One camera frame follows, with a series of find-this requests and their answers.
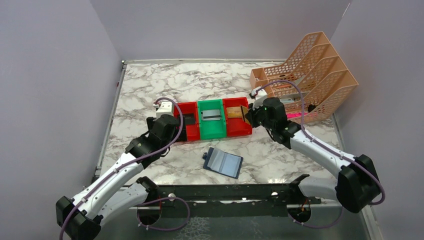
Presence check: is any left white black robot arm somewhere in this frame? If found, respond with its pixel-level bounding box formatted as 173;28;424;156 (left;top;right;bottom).
55;114;184;240

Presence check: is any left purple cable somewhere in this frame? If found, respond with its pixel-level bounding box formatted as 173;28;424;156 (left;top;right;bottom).
58;97;185;240

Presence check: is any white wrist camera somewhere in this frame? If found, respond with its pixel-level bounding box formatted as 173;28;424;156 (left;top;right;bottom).
249;86;268;105
153;101;175;119

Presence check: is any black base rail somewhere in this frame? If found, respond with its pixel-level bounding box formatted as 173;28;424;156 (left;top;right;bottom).
136;181;321;221

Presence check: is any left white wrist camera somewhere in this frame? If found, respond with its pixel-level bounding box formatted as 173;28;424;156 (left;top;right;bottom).
153;101;175;119

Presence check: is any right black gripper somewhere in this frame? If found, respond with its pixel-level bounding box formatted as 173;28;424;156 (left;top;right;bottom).
245;99;275;132

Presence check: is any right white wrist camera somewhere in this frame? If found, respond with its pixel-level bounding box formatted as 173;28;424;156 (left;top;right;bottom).
249;86;268;105

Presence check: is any red bin with black card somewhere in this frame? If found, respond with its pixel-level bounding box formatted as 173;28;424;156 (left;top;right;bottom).
177;101;201;142

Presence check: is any black clip in organizer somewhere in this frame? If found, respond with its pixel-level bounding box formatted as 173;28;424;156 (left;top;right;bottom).
307;104;317;113

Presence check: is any silver card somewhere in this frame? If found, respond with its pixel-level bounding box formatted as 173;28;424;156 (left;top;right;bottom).
200;109;221;121

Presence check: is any silver gray item in organizer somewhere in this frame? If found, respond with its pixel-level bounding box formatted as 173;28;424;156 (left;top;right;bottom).
280;92;309;104

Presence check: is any green plastic bin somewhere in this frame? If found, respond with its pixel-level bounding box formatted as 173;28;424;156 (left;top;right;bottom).
197;99;227;140

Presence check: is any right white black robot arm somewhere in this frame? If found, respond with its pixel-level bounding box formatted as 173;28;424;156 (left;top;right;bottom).
242;97;386;213

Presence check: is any red bin with gold card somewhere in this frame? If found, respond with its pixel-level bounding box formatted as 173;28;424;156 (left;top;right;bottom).
222;97;252;138

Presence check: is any pink highlighter marker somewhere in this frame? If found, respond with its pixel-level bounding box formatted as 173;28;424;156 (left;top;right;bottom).
287;112;308;119

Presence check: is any navy blue card holder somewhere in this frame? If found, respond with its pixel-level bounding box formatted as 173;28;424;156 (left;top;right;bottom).
202;147;244;179

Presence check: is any black card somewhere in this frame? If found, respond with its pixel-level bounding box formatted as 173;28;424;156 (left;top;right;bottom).
183;113;196;126

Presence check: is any peach plastic file organizer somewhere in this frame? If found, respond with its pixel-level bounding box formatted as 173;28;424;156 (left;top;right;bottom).
249;31;358;123

